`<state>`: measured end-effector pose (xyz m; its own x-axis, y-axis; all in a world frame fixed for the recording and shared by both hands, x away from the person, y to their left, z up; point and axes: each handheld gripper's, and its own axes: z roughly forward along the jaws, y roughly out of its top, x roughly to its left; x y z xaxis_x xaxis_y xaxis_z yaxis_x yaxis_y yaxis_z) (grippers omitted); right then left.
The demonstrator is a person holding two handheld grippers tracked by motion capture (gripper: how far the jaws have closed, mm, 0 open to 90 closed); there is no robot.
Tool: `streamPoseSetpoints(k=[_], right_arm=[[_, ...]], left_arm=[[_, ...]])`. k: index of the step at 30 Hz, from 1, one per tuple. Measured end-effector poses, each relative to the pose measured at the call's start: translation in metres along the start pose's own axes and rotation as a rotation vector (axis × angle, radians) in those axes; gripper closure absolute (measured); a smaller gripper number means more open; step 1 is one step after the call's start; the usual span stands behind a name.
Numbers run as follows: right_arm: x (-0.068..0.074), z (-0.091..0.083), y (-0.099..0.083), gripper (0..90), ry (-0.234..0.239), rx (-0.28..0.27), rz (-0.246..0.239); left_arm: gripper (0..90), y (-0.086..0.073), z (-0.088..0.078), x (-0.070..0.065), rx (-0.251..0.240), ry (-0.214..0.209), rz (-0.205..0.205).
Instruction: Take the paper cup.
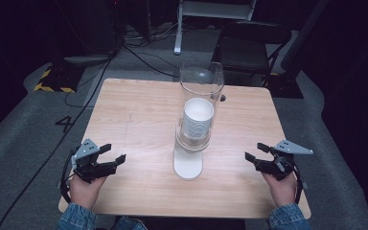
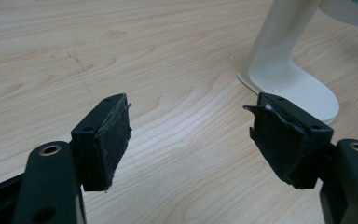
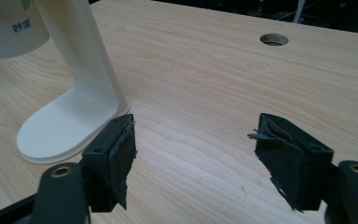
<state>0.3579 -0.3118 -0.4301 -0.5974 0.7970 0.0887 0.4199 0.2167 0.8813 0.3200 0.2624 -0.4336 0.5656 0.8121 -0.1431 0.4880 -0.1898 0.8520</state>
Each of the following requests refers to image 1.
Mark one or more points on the black chair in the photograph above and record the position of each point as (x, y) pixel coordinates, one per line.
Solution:
(242, 51)

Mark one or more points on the dark cabinet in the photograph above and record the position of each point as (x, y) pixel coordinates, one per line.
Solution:
(99, 25)

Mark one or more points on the clear plastic cup dispenser tube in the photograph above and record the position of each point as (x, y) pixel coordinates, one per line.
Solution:
(188, 163)

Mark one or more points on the white paper cup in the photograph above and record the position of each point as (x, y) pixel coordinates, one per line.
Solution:
(198, 119)

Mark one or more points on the person's left hand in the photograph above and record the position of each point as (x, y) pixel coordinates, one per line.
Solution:
(84, 193)

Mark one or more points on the black stand base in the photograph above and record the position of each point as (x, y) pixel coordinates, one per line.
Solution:
(286, 86)

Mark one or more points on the white metal stand frame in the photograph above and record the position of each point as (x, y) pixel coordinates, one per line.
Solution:
(179, 32)

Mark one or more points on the person's denim leg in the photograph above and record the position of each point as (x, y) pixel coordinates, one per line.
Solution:
(129, 224)

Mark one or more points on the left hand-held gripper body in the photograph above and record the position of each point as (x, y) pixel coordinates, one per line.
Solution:
(87, 166)

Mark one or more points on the dark slanted pole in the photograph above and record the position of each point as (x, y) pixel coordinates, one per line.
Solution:
(303, 35)

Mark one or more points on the yellow black striped floor plate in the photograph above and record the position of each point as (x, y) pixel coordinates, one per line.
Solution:
(57, 81)

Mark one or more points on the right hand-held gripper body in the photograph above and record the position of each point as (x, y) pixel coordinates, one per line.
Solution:
(278, 166)

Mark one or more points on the person's right hand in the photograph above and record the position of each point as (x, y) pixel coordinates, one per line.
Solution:
(284, 191)

